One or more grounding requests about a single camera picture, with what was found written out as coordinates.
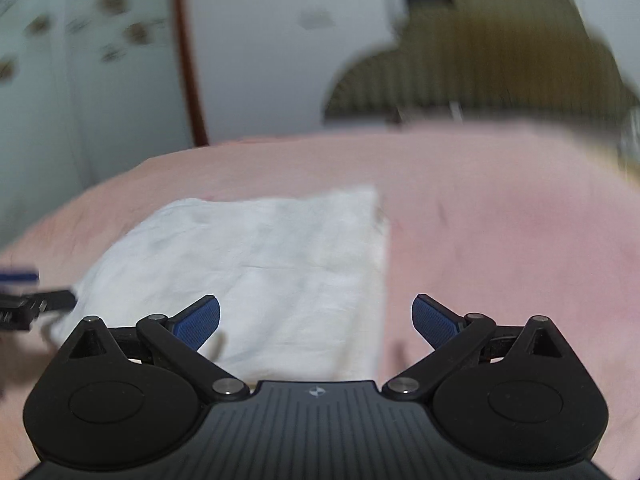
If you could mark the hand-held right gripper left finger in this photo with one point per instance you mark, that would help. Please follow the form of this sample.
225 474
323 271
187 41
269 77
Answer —
200 322

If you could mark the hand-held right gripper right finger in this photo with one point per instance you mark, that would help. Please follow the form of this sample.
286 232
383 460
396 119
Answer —
434 322

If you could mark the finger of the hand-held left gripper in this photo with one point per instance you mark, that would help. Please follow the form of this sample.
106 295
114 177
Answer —
30 305
20 277

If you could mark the cream white pants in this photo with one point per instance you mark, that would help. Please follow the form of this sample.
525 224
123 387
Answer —
260 270

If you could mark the pink bed sheet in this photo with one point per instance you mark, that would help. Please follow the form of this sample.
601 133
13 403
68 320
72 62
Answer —
500 240

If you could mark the frosted flower print sliding door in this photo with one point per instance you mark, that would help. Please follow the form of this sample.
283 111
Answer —
125 110
30 110

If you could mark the brown wooden wardrobe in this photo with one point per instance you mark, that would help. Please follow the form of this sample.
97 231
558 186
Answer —
187 60

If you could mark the olive green upholstered headboard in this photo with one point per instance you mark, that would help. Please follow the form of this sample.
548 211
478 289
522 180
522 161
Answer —
475 60

